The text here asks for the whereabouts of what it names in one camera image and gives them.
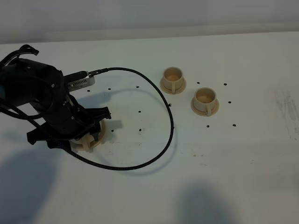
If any beige teacup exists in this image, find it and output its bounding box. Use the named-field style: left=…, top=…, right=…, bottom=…
left=161, top=67, right=183, bottom=93
left=193, top=87, right=217, bottom=116

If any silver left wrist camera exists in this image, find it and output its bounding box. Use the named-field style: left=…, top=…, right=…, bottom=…
left=64, top=71, right=95, bottom=92

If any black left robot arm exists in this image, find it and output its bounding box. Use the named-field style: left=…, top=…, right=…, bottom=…
left=0, top=44, right=111, bottom=151

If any beige front teacup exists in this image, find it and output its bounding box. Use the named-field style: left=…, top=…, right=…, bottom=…
left=193, top=87, right=217, bottom=116

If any beige rear saucer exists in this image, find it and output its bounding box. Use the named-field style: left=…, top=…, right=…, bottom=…
left=160, top=78, right=186, bottom=95

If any beige teapot saucer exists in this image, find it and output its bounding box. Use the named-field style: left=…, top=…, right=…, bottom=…
left=69, top=120, right=106, bottom=152

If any beige front saucer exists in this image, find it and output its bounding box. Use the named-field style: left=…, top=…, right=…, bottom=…
left=191, top=97, right=219, bottom=117

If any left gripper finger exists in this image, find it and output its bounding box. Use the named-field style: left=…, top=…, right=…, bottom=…
left=91, top=131, right=100, bottom=141

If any black braided camera cable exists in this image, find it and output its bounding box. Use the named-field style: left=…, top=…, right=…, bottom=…
left=63, top=67, right=175, bottom=171

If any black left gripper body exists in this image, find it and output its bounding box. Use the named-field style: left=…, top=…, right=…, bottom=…
left=27, top=94, right=111, bottom=149

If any beige teapot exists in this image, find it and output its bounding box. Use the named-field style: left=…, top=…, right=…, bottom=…
left=72, top=135, right=100, bottom=153

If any beige rear teacup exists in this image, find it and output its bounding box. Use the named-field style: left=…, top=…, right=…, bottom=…
left=161, top=67, right=183, bottom=93

